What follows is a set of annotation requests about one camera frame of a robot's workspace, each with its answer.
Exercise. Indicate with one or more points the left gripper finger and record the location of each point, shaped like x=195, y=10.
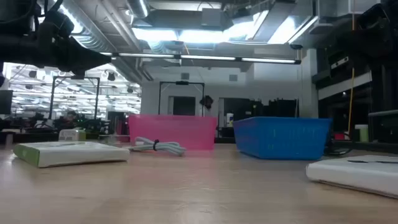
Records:
x=88, y=57

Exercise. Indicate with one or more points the white product box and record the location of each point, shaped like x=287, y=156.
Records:
x=357, y=174
x=77, y=154

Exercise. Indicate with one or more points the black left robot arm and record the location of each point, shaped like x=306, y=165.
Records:
x=18, y=53

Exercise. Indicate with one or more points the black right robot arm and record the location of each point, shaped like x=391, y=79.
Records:
x=382, y=34

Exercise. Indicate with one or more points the translucent red plastic bin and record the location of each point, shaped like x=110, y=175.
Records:
x=172, y=132

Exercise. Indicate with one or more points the blue plastic bin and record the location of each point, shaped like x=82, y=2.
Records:
x=281, y=138

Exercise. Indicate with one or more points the person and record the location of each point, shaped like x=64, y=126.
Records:
x=71, y=116

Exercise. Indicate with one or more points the dark background monitor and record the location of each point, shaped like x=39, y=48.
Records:
x=5, y=102

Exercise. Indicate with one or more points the long ceiling light bar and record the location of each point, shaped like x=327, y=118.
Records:
x=202, y=58

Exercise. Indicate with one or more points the black hanging object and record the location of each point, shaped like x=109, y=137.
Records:
x=206, y=101

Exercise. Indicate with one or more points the white container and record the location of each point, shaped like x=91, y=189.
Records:
x=229, y=119

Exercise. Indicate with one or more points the black background rig frame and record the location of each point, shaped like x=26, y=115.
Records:
x=182, y=83
x=77, y=76

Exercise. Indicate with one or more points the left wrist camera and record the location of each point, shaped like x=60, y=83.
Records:
x=56, y=26

